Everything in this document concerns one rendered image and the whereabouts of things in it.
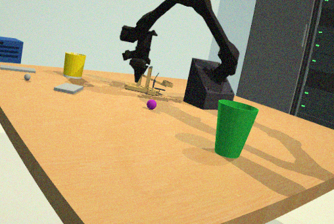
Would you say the grey ball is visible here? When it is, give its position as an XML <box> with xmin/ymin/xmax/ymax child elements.
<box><xmin>24</xmin><ymin>73</ymin><xmax>31</xmax><ymax>80</ymax></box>

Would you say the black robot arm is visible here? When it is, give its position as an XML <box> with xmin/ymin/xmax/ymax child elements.
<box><xmin>120</xmin><ymin>0</ymin><xmax>239</xmax><ymax>82</ymax></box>

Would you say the yellow mug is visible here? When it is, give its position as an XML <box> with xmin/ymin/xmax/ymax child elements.
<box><xmin>63</xmin><ymin>53</ymin><xmax>86</xmax><ymax>79</ymax></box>

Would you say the green cup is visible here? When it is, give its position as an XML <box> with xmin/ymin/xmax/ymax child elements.
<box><xmin>214</xmin><ymin>100</ymin><xmax>259</xmax><ymax>158</ymax></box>

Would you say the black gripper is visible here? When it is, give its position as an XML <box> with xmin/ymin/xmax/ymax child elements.
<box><xmin>129</xmin><ymin>44</ymin><xmax>151</xmax><ymax>83</ymax></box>

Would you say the purple ball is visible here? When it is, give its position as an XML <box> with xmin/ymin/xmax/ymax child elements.
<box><xmin>147</xmin><ymin>99</ymin><xmax>156</xmax><ymax>109</ymax></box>

